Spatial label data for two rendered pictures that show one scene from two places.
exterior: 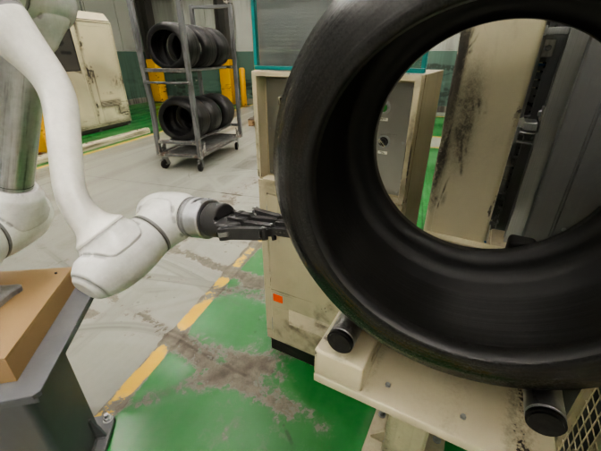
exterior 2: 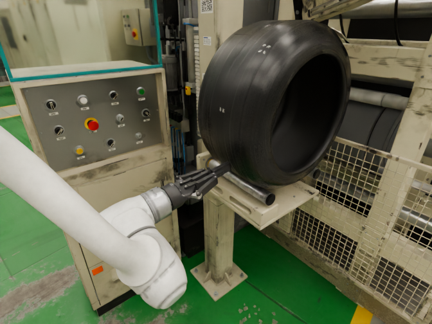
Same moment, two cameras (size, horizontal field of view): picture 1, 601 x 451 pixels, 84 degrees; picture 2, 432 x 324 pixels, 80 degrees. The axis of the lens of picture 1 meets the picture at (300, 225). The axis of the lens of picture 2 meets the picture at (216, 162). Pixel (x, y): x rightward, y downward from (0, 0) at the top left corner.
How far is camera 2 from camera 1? 75 cm
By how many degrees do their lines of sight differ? 58
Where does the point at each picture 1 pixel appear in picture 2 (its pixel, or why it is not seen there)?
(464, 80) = not seen: hidden behind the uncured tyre
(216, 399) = not seen: outside the picture
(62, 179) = (112, 233)
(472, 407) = (290, 193)
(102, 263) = (178, 266)
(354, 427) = (193, 289)
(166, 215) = (147, 216)
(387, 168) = (152, 128)
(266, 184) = not seen: hidden behind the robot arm
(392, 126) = (148, 101)
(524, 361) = (317, 157)
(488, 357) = (311, 162)
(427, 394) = (282, 200)
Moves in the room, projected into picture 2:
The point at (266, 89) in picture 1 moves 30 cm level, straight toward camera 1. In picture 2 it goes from (27, 99) to (98, 106)
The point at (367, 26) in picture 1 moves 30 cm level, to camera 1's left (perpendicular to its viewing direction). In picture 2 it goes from (293, 65) to (266, 88)
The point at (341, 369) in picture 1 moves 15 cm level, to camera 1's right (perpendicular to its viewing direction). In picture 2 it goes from (271, 212) to (279, 190)
